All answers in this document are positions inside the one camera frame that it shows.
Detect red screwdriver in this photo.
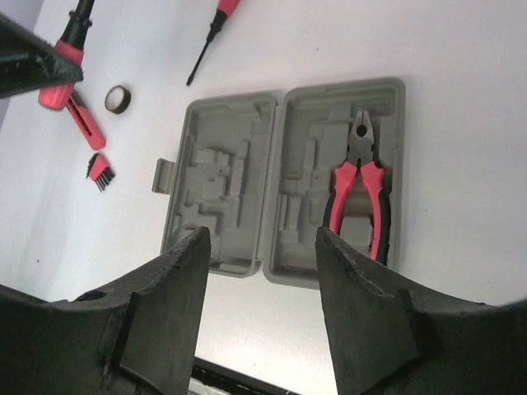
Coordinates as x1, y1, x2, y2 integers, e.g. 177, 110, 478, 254
39, 0, 95, 110
186, 0, 240, 86

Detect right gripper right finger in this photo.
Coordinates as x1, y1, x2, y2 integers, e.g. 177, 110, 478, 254
315, 228, 526, 394

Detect red black pliers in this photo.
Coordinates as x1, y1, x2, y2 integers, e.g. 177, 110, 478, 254
321, 109, 392, 267

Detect black tape roll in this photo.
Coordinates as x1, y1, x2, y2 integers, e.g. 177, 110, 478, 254
105, 85, 132, 114

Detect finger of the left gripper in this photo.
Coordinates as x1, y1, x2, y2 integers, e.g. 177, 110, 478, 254
1, 14, 83, 99

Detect red hex key set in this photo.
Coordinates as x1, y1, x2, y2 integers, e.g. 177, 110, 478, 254
86, 153, 115, 192

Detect grey plastic tool case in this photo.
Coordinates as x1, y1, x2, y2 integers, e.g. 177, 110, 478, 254
152, 77, 406, 289

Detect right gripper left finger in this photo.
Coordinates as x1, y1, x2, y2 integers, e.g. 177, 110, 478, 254
1, 227, 211, 394

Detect red utility knife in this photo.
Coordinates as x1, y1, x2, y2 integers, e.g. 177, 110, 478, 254
66, 90, 106, 151

